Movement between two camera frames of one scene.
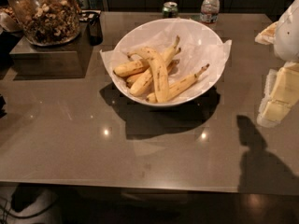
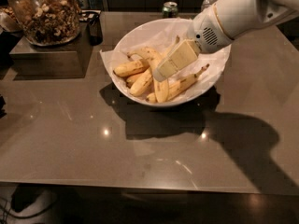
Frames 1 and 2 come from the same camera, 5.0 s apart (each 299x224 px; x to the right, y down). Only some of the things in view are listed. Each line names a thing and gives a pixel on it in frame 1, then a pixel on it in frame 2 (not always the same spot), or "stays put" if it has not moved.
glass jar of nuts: (49, 14) stays put
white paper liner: (199, 46) stays put
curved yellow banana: (162, 84) stays put
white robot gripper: (287, 35) → (204, 32)
